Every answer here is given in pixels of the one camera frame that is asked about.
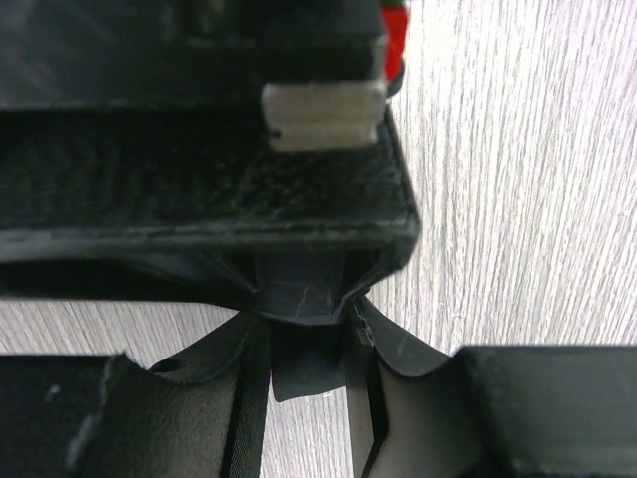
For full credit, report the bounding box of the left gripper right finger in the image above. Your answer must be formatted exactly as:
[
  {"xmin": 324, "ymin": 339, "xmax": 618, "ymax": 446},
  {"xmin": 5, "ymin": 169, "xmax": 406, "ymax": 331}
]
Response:
[{"xmin": 453, "ymin": 347, "xmax": 636, "ymax": 477}]

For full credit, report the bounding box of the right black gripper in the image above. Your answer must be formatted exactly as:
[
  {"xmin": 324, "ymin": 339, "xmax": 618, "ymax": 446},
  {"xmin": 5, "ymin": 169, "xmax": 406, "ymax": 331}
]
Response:
[{"xmin": 1, "ymin": 0, "xmax": 418, "ymax": 299}]

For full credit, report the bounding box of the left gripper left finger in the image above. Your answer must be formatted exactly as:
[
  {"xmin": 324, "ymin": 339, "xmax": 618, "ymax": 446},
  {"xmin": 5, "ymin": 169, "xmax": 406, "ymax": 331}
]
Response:
[{"xmin": 1, "ymin": 355, "xmax": 129, "ymax": 477}]

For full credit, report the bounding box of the black tie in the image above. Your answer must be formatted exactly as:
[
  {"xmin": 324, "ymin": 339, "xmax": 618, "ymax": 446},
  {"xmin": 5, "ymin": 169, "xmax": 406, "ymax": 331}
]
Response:
[{"xmin": 69, "ymin": 297, "xmax": 502, "ymax": 477}]

